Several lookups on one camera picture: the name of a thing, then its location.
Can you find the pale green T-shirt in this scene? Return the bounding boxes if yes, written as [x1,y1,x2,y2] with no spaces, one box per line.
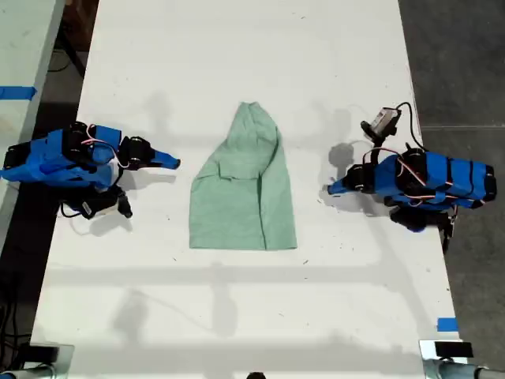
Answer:
[188,101,298,251]

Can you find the long blue tape strip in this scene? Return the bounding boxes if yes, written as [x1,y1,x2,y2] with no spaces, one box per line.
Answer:
[0,85,39,101]

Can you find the white side table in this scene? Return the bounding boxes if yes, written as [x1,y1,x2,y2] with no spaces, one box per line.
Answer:
[0,0,67,248]

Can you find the short blue tape piece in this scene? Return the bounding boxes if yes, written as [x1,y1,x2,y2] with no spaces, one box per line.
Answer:
[436,317,460,333]

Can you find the small black box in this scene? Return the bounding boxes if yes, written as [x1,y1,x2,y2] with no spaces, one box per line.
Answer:
[433,341,474,360]
[28,345,61,362]

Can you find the silver metal clamp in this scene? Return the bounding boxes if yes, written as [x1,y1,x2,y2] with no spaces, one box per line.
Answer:
[417,338,505,379]
[0,343,76,379]

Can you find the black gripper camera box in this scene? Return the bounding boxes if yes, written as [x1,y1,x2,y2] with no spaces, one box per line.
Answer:
[80,185,134,220]
[360,106,402,151]

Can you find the black camera cable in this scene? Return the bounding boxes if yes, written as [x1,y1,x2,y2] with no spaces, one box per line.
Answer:
[58,200,87,219]
[395,101,426,152]

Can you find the thin black looped cable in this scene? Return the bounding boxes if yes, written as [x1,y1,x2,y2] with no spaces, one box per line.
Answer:
[47,47,80,74]

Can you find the black floor cables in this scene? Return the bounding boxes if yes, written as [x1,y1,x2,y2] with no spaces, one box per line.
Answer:
[0,302,25,370]

